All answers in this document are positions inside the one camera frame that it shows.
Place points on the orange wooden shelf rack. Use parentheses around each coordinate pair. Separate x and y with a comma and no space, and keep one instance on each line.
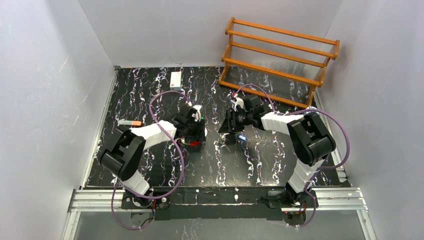
(289,65)

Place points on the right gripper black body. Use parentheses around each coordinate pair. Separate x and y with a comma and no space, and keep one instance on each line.
(234,120)

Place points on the blue key tag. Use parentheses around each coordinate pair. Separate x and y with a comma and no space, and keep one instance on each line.
(242,137)

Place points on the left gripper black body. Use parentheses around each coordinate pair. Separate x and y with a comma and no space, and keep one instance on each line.
(197,133)

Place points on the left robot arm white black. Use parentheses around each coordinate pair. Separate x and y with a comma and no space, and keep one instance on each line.
(124,150)

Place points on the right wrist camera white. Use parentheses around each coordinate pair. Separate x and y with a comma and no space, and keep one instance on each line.
(237,102)

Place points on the steel key organizer red handle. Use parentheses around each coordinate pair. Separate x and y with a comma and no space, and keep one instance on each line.
(190,143)

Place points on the white red small box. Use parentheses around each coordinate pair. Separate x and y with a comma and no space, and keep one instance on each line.
(176,81)

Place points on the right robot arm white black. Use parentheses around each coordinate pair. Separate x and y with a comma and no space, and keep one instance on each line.
(310,138)

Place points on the aluminium frame rail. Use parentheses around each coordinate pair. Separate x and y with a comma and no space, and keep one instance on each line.
(221,203)

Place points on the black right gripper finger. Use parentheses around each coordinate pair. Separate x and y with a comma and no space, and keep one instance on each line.
(231,138)
(225,127)

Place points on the orange grey marker pen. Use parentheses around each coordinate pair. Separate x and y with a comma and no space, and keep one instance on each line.
(133,123)

